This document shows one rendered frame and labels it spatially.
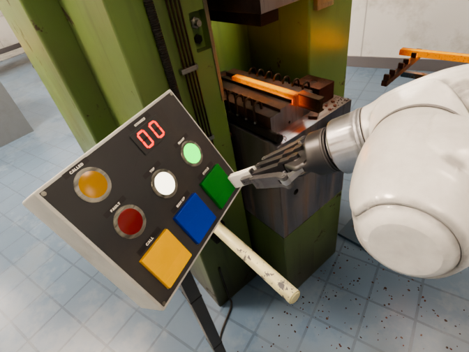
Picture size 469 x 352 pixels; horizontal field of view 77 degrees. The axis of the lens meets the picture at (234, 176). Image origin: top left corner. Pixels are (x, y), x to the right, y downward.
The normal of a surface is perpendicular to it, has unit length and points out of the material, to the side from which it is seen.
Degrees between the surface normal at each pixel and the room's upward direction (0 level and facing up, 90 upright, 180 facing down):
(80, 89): 90
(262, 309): 0
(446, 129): 6
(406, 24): 90
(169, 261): 60
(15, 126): 90
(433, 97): 7
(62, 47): 90
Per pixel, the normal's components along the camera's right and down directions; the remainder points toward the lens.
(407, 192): -0.52, -0.52
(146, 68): 0.63, 0.42
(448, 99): -0.01, -0.55
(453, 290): -0.15, -0.76
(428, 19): -0.54, 0.60
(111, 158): 0.70, -0.23
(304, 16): -0.76, 0.50
